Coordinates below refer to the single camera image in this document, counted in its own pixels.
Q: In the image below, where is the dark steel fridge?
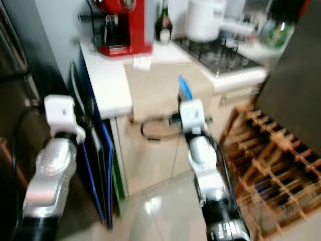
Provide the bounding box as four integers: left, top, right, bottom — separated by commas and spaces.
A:
0, 0, 81, 241

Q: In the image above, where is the blue edged flat board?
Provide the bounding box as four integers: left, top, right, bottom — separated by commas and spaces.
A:
80, 60, 116, 229

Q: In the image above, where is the beige woven towel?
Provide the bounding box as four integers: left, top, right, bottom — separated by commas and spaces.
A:
123, 61, 216, 124

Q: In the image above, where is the green plastic board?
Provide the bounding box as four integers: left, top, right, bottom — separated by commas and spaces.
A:
113, 166, 126, 201

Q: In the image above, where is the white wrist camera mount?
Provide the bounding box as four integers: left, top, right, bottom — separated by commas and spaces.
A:
179, 99, 212, 137
44, 94, 86, 144

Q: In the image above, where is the green snack bag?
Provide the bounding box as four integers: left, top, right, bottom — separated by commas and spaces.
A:
263, 18, 294, 49

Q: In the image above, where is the white pot with handle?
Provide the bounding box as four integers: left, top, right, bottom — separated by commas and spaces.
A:
185, 0, 254, 43

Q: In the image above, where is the wooden wine rack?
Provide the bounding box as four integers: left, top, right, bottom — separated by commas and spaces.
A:
218, 105, 321, 239

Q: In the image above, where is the white paper packet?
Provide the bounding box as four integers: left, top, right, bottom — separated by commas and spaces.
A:
133, 55, 152, 71

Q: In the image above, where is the green glass bottle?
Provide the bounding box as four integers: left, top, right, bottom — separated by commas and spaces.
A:
154, 0, 174, 45

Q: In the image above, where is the blue white snack packet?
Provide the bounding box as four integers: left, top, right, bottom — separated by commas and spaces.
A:
177, 75, 195, 102

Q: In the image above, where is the red coffee machine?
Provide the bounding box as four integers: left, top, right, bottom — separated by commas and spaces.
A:
90, 0, 153, 57

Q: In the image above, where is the beige kitchen base cabinet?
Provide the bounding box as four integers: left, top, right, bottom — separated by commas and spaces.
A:
80, 40, 269, 196

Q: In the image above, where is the black gas hob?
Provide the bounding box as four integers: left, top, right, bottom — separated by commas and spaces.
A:
173, 38, 264, 77

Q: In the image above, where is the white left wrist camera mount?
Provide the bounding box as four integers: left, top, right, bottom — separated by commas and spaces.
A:
44, 94, 86, 144

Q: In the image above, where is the brushed steel fridge door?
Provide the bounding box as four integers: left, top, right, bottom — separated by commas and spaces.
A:
255, 0, 321, 151

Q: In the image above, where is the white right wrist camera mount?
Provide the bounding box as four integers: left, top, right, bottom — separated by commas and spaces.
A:
179, 99, 212, 137

